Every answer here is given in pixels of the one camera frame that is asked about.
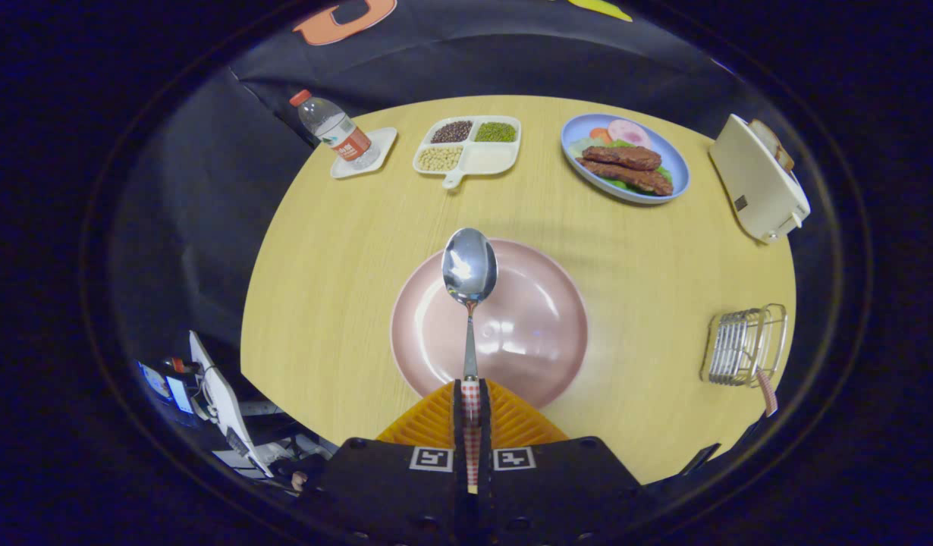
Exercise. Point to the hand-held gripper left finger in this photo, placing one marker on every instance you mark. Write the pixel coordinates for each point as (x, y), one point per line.
(391, 493)

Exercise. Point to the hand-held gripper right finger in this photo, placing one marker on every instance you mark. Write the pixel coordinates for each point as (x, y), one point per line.
(565, 493)

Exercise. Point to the pink round plate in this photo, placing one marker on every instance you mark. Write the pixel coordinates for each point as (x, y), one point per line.
(535, 326)

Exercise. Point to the white panel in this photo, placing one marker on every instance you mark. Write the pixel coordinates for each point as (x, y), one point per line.
(227, 402)

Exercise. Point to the small lit screen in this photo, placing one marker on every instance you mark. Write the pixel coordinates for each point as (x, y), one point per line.
(155, 379)

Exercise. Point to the brown meat strip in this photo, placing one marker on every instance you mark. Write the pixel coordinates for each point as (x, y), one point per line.
(622, 157)
(633, 180)

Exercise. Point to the white divided tray with beans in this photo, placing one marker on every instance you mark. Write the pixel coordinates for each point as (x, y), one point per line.
(485, 159)

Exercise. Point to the blue round plate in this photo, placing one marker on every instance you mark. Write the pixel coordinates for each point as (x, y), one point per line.
(675, 163)

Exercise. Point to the white square coaster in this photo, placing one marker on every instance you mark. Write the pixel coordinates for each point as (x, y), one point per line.
(383, 144)

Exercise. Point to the green lettuce leaves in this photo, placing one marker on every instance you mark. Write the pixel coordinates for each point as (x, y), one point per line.
(580, 144)

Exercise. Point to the white toaster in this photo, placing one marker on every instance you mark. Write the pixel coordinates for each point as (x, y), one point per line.
(755, 189)

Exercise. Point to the orange carrot slice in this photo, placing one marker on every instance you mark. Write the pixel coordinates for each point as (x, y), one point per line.
(599, 134)

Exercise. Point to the water bottle with red label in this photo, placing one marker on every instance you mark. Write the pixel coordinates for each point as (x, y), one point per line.
(341, 133)

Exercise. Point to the pink ham slice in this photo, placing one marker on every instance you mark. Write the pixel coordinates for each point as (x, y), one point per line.
(629, 133)

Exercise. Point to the toast bread slice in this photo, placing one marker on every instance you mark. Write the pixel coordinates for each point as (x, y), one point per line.
(770, 140)

